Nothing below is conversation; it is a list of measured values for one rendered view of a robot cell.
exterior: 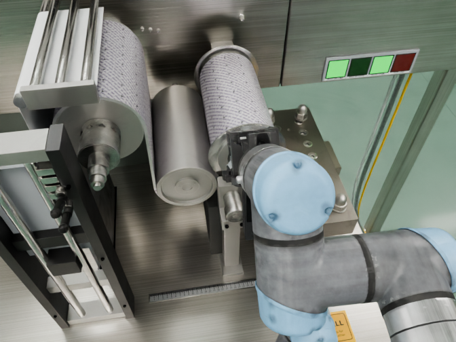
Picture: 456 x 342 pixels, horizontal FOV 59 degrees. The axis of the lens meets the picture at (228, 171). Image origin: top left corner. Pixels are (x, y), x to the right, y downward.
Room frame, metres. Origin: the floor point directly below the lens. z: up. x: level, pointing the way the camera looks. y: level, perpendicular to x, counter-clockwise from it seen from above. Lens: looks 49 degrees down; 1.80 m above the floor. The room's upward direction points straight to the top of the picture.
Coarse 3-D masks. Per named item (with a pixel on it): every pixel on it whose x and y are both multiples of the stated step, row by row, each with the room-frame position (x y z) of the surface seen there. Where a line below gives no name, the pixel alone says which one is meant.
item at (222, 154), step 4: (224, 144) 0.52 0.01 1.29; (220, 148) 0.52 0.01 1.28; (224, 148) 0.51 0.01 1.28; (220, 152) 0.51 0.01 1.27; (224, 152) 0.51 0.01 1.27; (228, 152) 0.51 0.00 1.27; (220, 156) 0.51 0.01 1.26; (224, 156) 0.51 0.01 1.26; (220, 160) 0.51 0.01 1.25; (224, 160) 0.51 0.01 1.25; (220, 164) 0.51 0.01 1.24; (224, 164) 0.51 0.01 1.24; (224, 168) 0.51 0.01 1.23
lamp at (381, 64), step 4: (384, 56) 0.91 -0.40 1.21; (388, 56) 0.91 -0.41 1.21; (392, 56) 0.91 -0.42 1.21; (376, 60) 0.91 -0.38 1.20; (380, 60) 0.91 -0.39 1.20; (384, 60) 0.91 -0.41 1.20; (388, 60) 0.91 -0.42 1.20; (376, 64) 0.91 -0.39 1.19; (380, 64) 0.91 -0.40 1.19; (384, 64) 0.91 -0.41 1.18; (388, 64) 0.91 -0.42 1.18; (372, 68) 0.90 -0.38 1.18; (376, 68) 0.91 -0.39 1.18; (380, 68) 0.91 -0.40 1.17; (384, 68) 0.91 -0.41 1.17; (388, 68) 0.91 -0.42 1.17; (372, 72) 0.91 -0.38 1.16; (376, 72) 0.91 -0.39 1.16; (380, 72) 0.91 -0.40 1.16; (384, 72) 0.91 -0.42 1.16
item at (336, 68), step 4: (340, 60) 0.89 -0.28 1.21; (344, 60) 0.89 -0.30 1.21; (348, 60) 0.89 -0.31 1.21; (332, 64) 0.89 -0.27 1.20; (336, 64) 0.89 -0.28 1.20; (340, 64) 0.89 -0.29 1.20; (344, 64) 0.89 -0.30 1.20; (328, 68) 0.89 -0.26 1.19; (332, 68) 0.89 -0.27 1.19; (336, 68) 0.89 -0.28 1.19; (340, 68) 0.89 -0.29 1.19; (344, 68) 0.89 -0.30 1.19; (328, 72) 0.89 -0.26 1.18; (332, 72) 0.89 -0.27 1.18; (336, 72) 0.89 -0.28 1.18; (340, 72) 0.89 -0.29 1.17; (344, 72) 0.89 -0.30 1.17; (328, 76) 0.89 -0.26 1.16; (332, 76) 0.89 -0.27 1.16; (336, 76) 0.89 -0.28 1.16; (340, 76) 0.89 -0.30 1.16
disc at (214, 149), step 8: (232, 128) 0.52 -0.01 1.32; (240, 128) 0.52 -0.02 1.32; (248, 128) 0.53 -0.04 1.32; (256, 128) 0.53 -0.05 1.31; (264, 128) 0.53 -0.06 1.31; (224, 136) 0.52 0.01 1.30; (280, 136) 0.53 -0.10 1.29; (216, 144) 0.52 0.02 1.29; (280, 144) 0.53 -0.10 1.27; (208, 152) 0.52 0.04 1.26; (216, 152) 0.52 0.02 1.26; (208, 160) 0.51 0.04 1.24; (216, 160) 0.52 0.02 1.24; (216, 168) 0.52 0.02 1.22
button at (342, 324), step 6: (330, 312) 0.35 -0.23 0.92; (336, 312) 0.35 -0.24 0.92; (342, 312) 0.35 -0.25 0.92; (336, 318) 0.34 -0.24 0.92; (342, 318) 0.34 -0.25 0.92; (336, 324) 0.33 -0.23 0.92; (342, 324) 0.33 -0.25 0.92; (348, 324) 0.33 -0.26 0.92; (336, 330) 0.31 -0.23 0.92; (342, 330) 0.31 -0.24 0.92; (348, 330) 0.31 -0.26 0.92; (342, 336) 0.30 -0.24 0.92; (348, 336) 0.30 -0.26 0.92
